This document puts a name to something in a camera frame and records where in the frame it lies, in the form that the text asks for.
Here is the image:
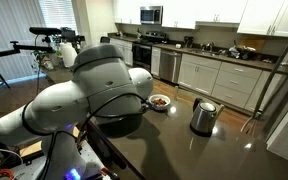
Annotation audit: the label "black bar camera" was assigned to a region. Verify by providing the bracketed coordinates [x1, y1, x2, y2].
[28, 26, 63, 36]

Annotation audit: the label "stainless steel dishwasher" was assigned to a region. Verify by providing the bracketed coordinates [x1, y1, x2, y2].
[159, 48, 184, 85]

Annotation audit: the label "wooden cutting board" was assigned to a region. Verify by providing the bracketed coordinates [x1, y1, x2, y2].
[238, 34, 268, 52]

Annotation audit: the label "white horizontal window blinds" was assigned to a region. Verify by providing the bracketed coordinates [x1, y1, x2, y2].
[38, 0, 79, 34]

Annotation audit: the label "white upper cabinet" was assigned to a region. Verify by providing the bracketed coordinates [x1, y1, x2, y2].
[194, 0, 249, 25]
[112, 0, 197, 30]

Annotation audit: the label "light wooden base board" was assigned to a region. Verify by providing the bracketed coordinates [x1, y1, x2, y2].
[19, 125, 84, 158]

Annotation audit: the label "black kitchen stove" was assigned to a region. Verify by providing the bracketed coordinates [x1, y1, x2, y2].
[131, 30, 169, 73]

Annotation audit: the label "black office chair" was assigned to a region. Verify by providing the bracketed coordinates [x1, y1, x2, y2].
[99, 35, 111, 44]

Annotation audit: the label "white bowl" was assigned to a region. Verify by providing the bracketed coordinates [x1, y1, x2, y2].
[148, 93, 172, 112]

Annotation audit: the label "black coffee maker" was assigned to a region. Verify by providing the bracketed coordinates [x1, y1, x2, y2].
[183, 35, 195, 49]

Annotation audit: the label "grey vertical blinds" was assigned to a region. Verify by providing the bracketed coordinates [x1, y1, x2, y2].
[0, 0, 47, 83]

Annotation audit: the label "brown mixed nuts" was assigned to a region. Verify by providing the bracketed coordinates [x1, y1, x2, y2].
[151, 97, 168, 106]

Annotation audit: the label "white perforated mounting plate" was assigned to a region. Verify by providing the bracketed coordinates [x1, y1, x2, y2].
[12, 139, 110, 180]

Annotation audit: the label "black device on stand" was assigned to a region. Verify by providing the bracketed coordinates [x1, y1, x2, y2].
[59, 27, 86, 44]

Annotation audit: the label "white upper kitchen cabinets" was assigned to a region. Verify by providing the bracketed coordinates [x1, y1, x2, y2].
[236, 0, 288, 39]

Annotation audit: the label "white cable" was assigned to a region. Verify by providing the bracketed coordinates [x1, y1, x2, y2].
[0, 146, 21, 158]

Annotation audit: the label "stainless steel electric kettle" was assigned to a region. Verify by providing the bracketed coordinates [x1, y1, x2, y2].
[189, 97, 226, 138]

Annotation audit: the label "metal sink faucet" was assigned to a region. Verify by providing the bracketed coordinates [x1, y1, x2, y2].
[204, 41, 216, 53]

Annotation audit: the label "white double door cabinet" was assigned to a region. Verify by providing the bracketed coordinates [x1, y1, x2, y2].
[177, 53, 222, 97]

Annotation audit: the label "white base cabinet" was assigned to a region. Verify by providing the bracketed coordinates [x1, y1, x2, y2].
[109, 37, 134, 67]

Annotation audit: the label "white base cabinet doors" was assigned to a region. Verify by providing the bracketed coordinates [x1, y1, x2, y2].
[244, 70, 285, 113]

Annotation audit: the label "green potted plant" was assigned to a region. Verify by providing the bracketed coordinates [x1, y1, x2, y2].
[30, 49, 55, 72]

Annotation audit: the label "dark kitchen countertop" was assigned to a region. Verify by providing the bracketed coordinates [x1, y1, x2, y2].
[107, 32, 288, 75]

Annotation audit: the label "white tall bin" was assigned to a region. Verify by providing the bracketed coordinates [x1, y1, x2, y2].
[59, 41, 78, 69]

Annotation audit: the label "white drawer cabinet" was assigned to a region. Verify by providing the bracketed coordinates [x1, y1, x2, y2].
[211, 61, 263, 109]

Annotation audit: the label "pile of counter clutter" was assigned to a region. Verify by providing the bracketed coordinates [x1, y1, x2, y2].
[228, 44, 258, 62]

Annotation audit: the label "stainless steel microwave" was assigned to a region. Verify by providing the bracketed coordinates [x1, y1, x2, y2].
[139, 5, 164, 26]

